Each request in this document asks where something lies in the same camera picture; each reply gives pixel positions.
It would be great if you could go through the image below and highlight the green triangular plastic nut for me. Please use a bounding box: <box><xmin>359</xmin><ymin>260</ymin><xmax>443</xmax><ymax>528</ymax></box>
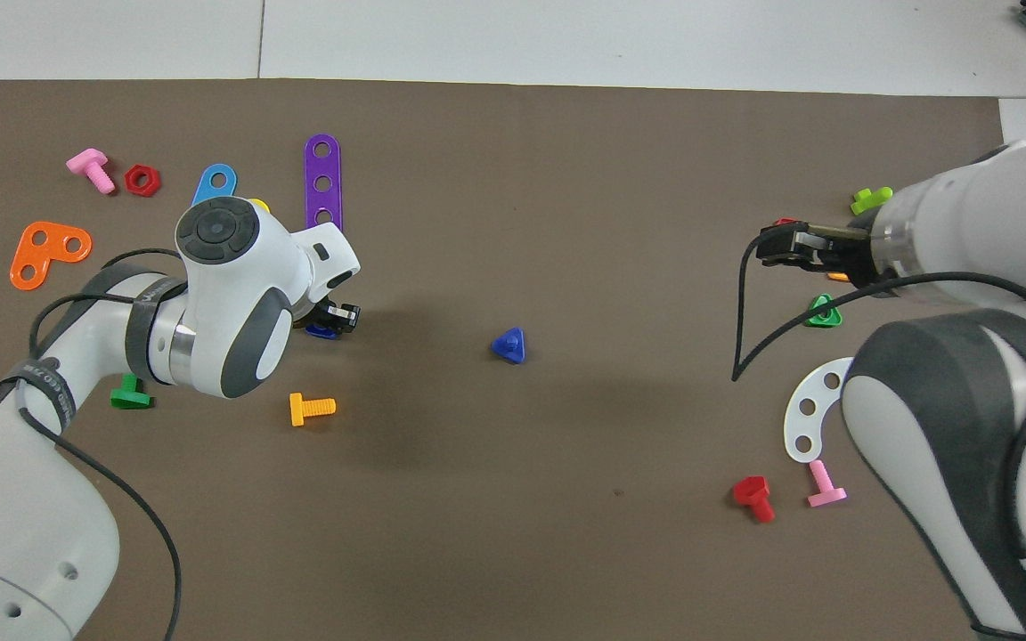
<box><xmin>803</xmin><ymin>293</ymin><xmax>843</xmax><ymax>329</ymax></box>

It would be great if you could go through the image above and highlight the dark blue triangular-head screw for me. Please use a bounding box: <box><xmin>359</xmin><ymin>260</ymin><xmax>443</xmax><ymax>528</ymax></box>
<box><xmin>490</xmin><ymin>326</ymin><xmax>528</xmax><ymax>365</ymax></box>

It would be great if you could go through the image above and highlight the pink plastic screw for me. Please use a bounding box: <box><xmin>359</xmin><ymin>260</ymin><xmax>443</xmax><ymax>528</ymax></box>
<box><xmin>807</xmin><ymin>459</ymin><xmax>849</xmax><ymax>509</ymax></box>
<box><xmin>66</xmin><ymin>148</ymin><xmax>117</xmax><ymax>195</ymax></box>

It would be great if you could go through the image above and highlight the blue two-hole plate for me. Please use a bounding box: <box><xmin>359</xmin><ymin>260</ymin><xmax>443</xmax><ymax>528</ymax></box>
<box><xmin>191</xmin><ymin>163</ymin><xmax>239</xmax><ymax>208</ymax></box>

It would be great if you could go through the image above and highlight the orange-yellow plastic screw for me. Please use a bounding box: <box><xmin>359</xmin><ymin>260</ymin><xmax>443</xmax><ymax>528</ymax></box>
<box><xmin>289</xmin><ymin>392</ymin><xmax>338</xmax><ymax>427</ymax></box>

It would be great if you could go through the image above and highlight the white curved five-hole plate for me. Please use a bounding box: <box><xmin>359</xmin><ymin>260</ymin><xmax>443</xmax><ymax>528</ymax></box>
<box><xmin>783</xmin><ymin>357</ymin><xmax>855</xmax><ymax>465</ymax></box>

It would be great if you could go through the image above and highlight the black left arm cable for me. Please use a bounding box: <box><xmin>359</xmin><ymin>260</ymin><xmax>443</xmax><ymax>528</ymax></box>
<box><xmin>12</xmin><ymin>248</ymin><xmax>184</xmax><ymax>641</ymax></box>

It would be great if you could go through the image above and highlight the dark green plastic screw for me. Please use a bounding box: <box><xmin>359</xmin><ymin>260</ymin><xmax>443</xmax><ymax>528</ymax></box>
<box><xmin>110</xmin><ymin>374</ymin><xmax>154</xmax><ymax>410</ymax></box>

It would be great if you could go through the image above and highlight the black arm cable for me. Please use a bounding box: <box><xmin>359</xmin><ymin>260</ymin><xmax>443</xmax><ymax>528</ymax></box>
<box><xmin>12</xmin><ymin>248</ymin><xmax>184</xmax><ymax>641</ymax></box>
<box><xmin>731</xmin><ymin>230</ymin><xmax>1026</xmax><ymax>499</ymax></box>

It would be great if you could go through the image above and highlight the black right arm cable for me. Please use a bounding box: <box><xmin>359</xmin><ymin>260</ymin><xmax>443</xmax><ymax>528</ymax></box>
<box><xmin>731</xmin><ymin>230</ymin><xmax>1026</xmax><ymax>499</ymax></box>

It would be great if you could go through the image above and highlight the lime green plastic screw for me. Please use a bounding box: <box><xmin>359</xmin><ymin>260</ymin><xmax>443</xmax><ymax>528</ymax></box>
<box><xmin>850</xmin><ymin>186</ymin><xmax>894</xmax><ymax>217</ymax></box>

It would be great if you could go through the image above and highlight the purple four-hole plate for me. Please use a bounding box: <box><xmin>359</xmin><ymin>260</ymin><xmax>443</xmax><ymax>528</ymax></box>
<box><xmin>304</xmin><ymin>134</ymin><xmax>345</xmax><ymax>236</ymax></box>

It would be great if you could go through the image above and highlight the red plastic screw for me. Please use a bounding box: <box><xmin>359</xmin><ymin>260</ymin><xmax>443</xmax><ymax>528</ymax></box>
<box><xmin>732</xmin><ymin>475</ymin><xmax>777</xmax><ymax>524</ymax></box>

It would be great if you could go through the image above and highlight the orange angled three-hole plate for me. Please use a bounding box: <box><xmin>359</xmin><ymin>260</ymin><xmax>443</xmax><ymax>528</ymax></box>
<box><xmin>10</xmin><ymin>221</ymin><xmax>94</xmax><ymax>291</ymax></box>

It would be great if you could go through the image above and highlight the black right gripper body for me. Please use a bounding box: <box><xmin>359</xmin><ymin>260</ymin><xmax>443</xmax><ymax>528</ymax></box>
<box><xmin>811</xmin><ymin>223</ymin><xmax>881</xmax><ymax>288</ymax></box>

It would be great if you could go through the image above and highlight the brown table mat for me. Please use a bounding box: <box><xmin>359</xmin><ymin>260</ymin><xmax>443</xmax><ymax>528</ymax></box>
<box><xmin>0</xmin><ymin>78</ymin><xmax>1026</xmax><ymax>641</ymax></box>

